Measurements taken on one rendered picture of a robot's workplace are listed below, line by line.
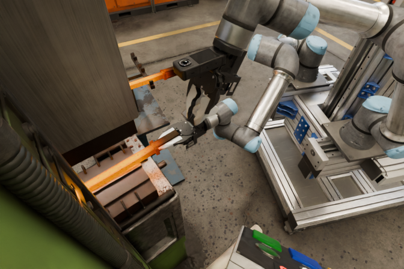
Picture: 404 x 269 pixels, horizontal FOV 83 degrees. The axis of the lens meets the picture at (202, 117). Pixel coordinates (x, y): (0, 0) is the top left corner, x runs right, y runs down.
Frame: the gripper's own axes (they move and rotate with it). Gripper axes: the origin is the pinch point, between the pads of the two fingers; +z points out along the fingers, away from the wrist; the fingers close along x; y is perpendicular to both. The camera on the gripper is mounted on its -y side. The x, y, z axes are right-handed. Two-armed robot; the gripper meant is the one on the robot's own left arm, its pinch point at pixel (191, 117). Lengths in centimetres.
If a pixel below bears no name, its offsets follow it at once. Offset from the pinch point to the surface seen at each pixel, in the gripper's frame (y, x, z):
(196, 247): 57, 0, 111
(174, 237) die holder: 22, -1, 71
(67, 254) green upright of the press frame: -34.8, -23.5, -7.6
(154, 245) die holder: 13, 1, 73
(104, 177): -11.4, 13.5, 32.1
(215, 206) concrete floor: 81, 13, 99
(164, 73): 29, 51, 13
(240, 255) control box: -6.7, -29.6, 9.2
